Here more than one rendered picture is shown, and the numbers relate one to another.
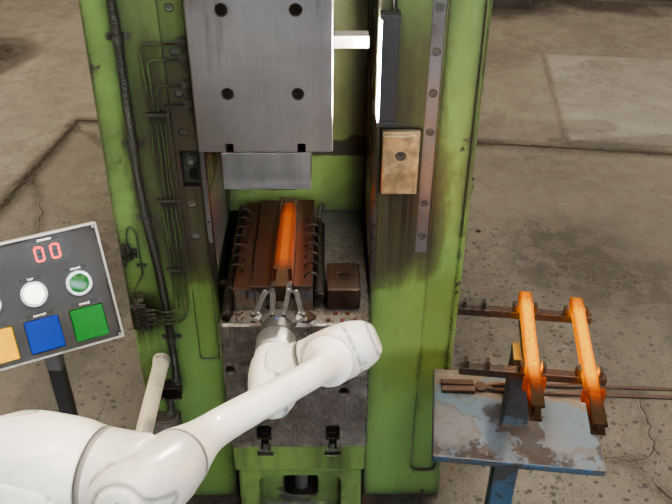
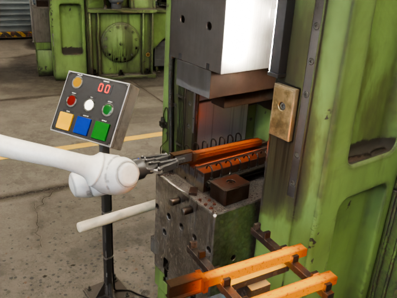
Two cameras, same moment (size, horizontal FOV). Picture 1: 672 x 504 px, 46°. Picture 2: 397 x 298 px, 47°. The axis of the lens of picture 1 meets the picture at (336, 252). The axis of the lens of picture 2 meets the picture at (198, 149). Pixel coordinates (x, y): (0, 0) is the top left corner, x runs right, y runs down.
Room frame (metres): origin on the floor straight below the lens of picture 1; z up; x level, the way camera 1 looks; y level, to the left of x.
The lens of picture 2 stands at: (0.68, -1.11, 1.72)
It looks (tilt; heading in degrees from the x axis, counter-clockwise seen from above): 23 degrees down; 53
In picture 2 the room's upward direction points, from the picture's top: 3 degrees clockwise
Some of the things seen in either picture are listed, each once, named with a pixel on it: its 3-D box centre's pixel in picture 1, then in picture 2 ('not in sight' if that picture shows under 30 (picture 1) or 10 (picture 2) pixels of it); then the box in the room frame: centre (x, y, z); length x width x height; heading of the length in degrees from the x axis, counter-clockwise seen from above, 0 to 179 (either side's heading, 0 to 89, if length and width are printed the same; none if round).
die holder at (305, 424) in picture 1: (299, 322); (235, 222); (1.80, 0.11, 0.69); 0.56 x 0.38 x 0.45; 1
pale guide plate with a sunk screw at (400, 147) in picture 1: (399, 162); (283, 112); (1.72, -0.16, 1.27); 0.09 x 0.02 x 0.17; 91
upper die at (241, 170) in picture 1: (271, 130); (238, 71); (1.79, 0.16, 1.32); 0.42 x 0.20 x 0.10; 1
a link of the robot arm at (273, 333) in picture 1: (276, 347); not in sight; (1.30, 0.13, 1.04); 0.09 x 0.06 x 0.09; 90
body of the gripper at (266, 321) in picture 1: (277, 325); (143, 167); (1.38, 0.13, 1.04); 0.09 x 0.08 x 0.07; 0
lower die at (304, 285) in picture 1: (277, 249); (230, 159); (1.79, 0.16, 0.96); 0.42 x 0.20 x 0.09; 1
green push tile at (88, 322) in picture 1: (89, 322); (101, 131); (1.42, 0.57, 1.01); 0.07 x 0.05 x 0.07; 116
